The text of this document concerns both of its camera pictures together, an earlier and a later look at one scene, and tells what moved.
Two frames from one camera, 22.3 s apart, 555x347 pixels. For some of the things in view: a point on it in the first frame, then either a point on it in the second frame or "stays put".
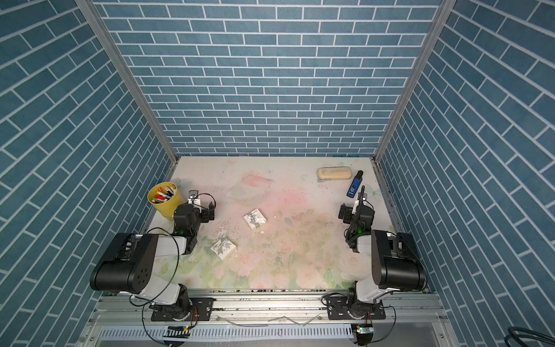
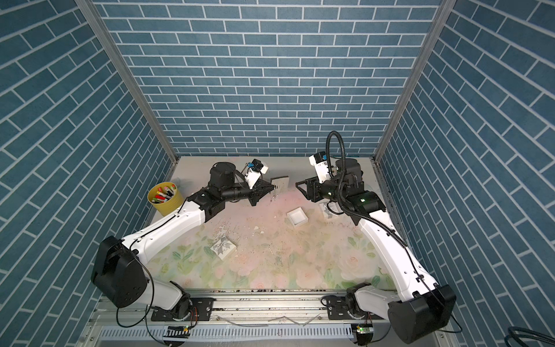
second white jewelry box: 223,248 stays put
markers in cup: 164,194 stays put
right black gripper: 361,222 to 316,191
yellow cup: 165,197 stays put
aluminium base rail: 267,320 stays put
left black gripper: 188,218 to 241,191
